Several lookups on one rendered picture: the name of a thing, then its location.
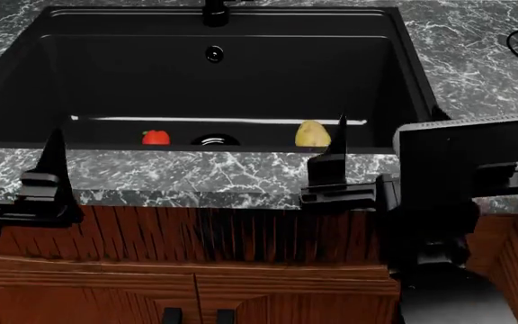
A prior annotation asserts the black cabinet door handle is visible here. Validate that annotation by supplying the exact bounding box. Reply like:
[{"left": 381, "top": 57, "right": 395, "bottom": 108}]
[
  {"left": 161, "top": 307, "right": 183, "bottom": 324},
  {"left": 215, "top": 308, "right": 236, "bottom": 324}
]

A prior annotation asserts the brown wooden cabinet door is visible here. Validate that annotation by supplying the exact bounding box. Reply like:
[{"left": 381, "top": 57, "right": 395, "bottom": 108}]
[
  {"left": 194, "top": 269, "right": 402, "bottom": 324},
  {"left": 0, "top": 269, "right": 201, "bottom": 324}
]

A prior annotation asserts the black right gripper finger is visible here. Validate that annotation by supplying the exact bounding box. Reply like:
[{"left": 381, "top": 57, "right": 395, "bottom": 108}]
[
  {"left": 307, "top": 113, "right": 349, "bottom": 188},
  {"left": 429, "top": 105, "right": 452, "bottom": 123}
]

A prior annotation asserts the black right gripper camera box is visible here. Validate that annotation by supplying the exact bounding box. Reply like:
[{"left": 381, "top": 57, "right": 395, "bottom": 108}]
[{"left": 392, "top": 116, "right": 518, "bottom": 205}]

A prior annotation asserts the black sink faucet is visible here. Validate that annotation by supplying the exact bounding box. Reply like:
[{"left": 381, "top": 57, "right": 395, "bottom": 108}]
[{"left": 201, "top": 0, "right": 255, "bottom": 29}]

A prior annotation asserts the yellow-brown potato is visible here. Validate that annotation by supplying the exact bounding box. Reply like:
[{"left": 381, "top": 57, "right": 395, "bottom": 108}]
[{"left": 294, "top": 120, "right": 333, "bottom": 149}]

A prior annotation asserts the round black sink drain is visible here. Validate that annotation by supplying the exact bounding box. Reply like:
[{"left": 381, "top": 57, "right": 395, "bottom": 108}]
[{"left": 190, "top": 132, "right": 242, "bottom": 147}]

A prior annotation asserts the brown wooden false drawer panel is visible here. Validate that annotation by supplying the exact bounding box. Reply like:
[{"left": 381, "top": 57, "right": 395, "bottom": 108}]
[{"left": 0, "top": 203, "right": 389, "bottom": 265}]

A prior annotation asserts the red bell pepper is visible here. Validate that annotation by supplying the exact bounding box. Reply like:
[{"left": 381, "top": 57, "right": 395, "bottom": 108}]
[{"left": 141, "top": 130, "right": 172, "bottom": 146}]

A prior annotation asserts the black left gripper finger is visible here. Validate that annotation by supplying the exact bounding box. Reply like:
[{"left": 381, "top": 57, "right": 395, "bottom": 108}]
[{"left": 19, "top": 126, "right": 75, "bottom": 201}]

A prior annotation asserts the round black overflow cap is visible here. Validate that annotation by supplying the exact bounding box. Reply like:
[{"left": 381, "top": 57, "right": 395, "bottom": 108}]
[{"left": 204, "top": 44, "right": 225, "bottom": 64}]

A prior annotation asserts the black kitchen sink basin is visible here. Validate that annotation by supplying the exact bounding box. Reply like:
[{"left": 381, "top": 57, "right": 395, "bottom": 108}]
[{"left": 0, "top": 5, "right": 436, "bottom": 153}]

